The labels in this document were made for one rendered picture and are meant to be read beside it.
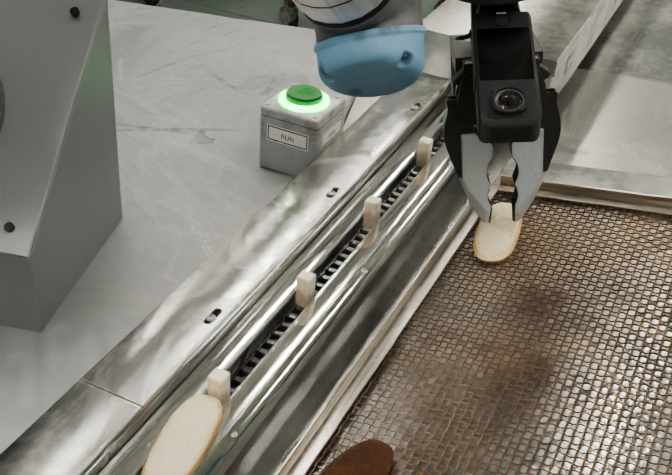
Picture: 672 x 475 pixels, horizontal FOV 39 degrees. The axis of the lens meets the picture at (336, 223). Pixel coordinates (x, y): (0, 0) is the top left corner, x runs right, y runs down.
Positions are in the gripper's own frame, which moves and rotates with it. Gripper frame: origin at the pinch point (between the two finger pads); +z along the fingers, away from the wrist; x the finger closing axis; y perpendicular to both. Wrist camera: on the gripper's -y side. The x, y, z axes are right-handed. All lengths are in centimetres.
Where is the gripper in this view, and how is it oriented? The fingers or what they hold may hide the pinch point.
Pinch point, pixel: (502, 211)
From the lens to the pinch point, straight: 82.3
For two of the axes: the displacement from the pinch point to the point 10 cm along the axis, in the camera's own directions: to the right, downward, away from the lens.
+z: 0.9, 8.7, 4.9
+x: -10.0, 0.7, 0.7
